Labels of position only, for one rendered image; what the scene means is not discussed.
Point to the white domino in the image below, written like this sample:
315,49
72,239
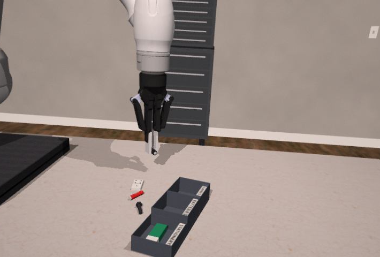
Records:
137,185

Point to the red battery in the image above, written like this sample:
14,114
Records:
135,195

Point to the green and white eraser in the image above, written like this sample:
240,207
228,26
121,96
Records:
157,232

